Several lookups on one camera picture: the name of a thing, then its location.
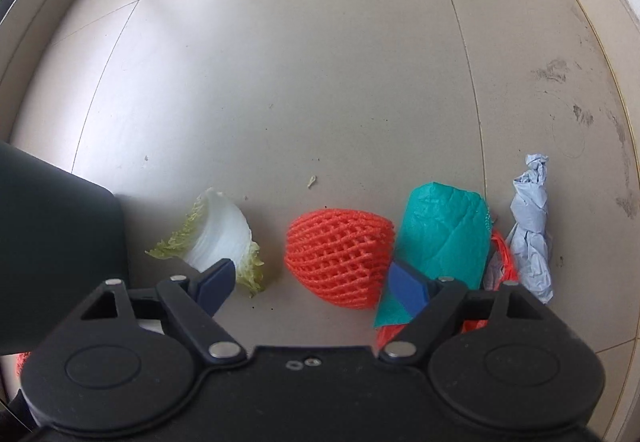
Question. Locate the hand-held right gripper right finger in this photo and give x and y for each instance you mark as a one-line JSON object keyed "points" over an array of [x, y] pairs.
{"points": [[407, 290]]}

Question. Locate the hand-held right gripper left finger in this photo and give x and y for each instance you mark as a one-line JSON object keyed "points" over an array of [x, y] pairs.
{"points": [[217, 283]]}

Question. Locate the orange foam fruit net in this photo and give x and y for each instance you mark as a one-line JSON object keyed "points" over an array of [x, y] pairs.
{"points": [[337, 257], [22, 363]]}

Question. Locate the white knotted tissue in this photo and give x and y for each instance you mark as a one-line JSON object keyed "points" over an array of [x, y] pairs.
{"points": [[530, 232]]}

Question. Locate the teal plastic bin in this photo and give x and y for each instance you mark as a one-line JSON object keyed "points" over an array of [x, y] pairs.
{"points": [[55, 242]]}

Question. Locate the napa cabbage leaf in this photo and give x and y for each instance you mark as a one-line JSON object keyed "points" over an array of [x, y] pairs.
{"points": [[220, 232]]}

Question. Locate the teal plastic wrapper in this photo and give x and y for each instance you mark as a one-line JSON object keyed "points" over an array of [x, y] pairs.
{"points": [[442, 234]]}

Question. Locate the red mesh bag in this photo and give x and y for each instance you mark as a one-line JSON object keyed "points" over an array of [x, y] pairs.
{"points": [[505, 262]]}

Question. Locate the small cabbage scrap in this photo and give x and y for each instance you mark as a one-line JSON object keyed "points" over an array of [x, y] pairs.
{"points": [[311, 181]]}

